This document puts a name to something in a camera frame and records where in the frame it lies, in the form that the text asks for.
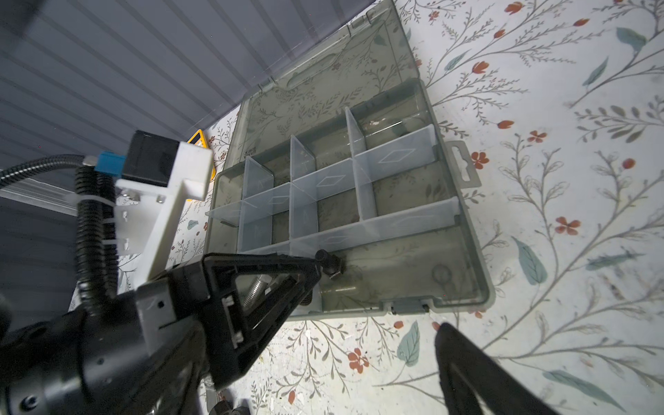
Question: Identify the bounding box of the green transparent compartment organizer box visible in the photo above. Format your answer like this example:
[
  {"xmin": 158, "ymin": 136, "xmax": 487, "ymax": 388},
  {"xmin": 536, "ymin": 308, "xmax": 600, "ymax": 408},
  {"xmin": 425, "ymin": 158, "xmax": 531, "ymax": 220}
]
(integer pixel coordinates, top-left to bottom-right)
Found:
[{"xmin": 206, "ymin": 1, "xmax": 496, "ymax": 319}]

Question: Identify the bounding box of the silver hex bolt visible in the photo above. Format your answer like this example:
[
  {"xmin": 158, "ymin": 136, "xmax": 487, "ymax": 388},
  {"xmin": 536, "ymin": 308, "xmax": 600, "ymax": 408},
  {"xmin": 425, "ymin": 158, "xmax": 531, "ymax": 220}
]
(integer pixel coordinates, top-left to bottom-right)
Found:
[{"xmin": 243, "ymin": 274, "xmax": 273, "ymax": 313}]

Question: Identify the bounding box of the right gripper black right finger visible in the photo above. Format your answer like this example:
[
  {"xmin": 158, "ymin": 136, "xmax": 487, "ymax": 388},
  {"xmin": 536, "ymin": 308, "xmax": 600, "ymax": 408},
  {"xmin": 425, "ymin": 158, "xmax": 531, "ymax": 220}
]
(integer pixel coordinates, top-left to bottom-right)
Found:
[{"xmin": 435, "ymin": 323, "xmax": 555, "ymax": 414}]

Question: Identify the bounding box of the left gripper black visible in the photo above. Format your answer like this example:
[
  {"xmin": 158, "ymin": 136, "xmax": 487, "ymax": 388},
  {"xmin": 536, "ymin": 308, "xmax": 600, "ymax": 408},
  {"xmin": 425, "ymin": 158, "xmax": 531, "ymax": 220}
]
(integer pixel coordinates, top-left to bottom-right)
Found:
[{"xmin": 1, "ymin": 259, "xmax": 211, "ymax": 414}]

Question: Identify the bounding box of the yellow calculator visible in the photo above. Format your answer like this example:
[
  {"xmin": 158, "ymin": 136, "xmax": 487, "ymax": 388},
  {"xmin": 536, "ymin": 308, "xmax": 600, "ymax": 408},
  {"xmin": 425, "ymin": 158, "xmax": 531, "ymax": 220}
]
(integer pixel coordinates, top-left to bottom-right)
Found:
[{"xmin": 188, "ymin": 129, "xmax": 217, "ymax": 182}]

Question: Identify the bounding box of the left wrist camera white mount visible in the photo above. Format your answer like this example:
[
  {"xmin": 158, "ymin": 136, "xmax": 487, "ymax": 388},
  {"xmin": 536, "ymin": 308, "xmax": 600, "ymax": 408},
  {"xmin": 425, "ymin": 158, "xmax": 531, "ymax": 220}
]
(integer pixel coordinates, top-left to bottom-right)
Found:
[{"xmin": 94, "ymin": 131, "xmax": 214, "ymax": 288}]

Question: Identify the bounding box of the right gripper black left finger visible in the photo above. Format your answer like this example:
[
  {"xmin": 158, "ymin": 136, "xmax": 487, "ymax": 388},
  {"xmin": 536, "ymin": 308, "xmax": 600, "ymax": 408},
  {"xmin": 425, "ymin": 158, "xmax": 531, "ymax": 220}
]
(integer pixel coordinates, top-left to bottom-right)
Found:
[{"xmin": 201, "ymin": 252, "xmax": 323, "ymax": 388}]

